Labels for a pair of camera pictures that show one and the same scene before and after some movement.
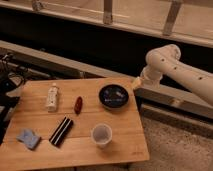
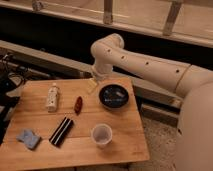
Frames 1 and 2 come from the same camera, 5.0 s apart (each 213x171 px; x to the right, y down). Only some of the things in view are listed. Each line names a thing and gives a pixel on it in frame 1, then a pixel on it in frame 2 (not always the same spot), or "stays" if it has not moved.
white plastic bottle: [52, 101] stays
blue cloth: [29, 138] stays
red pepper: [78, 105] stays
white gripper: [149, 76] to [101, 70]
